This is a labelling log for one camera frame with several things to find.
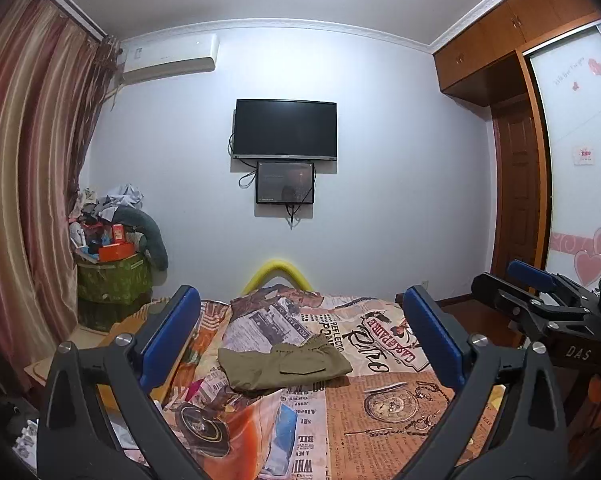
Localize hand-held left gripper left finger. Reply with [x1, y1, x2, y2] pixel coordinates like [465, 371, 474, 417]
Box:
[37, 285, 202, 480]

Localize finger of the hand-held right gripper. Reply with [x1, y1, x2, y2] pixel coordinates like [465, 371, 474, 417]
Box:
[471, 272, 552, 337]
[505, 259, 601, 303]

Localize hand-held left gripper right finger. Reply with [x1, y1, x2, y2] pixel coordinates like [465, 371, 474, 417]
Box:
[402, 284, 570, 480]

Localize olive green pants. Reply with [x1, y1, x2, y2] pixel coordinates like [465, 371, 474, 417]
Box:
[217, 332, 354, 394]

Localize brown wooden door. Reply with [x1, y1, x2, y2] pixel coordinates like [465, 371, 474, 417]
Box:
[489, 94, 552, 302]

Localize green storage box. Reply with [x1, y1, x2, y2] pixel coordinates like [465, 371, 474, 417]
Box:
[75, 252, 154, 334]

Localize bed with printed newspaper sheet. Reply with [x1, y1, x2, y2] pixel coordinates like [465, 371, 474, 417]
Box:
[109, 284, 512, 480]

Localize grey plush pillow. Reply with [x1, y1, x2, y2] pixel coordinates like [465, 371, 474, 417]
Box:
[112, 208, 170, 272]

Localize orange box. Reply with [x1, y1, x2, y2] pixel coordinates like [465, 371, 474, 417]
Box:
[97, 242, 136, 263]

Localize white sliding wardrobe door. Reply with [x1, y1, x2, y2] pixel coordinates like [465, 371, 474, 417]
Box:
[527, 24, 601, 303]

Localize yellow foam tube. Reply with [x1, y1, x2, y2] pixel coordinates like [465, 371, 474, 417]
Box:
[240, 258, 314, 295]

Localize light wooden nightstand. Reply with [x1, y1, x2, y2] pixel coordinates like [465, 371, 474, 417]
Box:
[23, 324, 112, 387]

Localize pile of crumpled clothes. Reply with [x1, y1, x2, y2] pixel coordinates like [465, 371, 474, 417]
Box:
[70, 182, 146, 227]

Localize white crumpled cloth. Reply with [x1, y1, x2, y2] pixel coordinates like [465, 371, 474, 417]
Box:
[9, 419, 47, 467]

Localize striped red beige curtain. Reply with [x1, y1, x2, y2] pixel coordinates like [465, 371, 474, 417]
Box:
[0, 0, 122, 397]

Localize wooden overhead wardrobe cabinet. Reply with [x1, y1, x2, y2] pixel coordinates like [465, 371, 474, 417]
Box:
[432, 0, 601, 107]

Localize white air conditioner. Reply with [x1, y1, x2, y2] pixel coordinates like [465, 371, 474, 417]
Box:
[119, 33, 220, 85]

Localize curtain rod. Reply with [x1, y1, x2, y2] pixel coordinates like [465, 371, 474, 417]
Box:
[24, 0, 112, 42]

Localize black television cable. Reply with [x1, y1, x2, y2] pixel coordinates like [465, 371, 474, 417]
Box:
[227, 131, 259, 189]

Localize small black wall monitor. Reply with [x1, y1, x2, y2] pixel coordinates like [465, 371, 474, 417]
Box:
[255, 159, 316, 206]

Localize black wall television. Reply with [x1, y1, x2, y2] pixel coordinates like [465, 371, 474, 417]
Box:
[232, 98, 339, 162]

